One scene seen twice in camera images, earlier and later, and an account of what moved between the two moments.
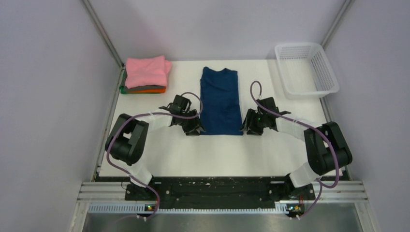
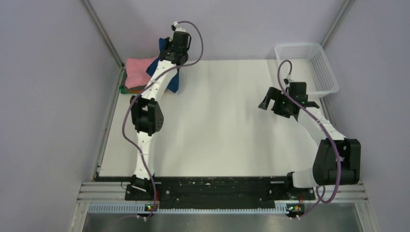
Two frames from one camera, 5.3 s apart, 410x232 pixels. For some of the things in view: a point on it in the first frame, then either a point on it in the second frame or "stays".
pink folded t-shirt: (150, 71) stays
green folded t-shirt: (123, 91) stays
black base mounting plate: (219, 191) stays
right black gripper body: (256, 122) to (282, 107)
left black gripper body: (189, 125) to (168, 42)
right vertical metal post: (342, 12) stays
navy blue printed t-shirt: (220, 106) to (173, 84)
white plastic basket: (305, 70) stays
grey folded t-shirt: (147, 87) stays
